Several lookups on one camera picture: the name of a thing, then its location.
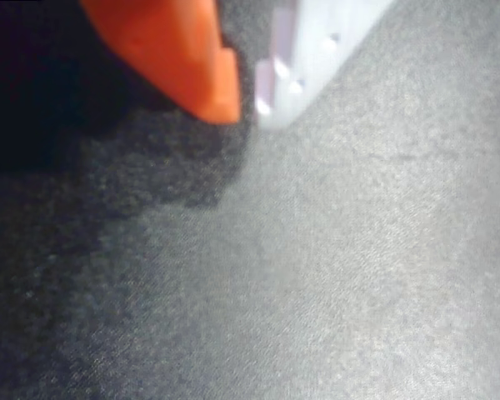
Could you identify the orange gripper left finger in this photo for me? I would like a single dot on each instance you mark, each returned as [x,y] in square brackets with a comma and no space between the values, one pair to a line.
[179,50]

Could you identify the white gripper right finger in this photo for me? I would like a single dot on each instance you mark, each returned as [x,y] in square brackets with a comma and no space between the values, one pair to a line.
[304,54]

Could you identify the black desk mat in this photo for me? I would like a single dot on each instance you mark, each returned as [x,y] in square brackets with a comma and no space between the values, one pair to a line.
[316,258]

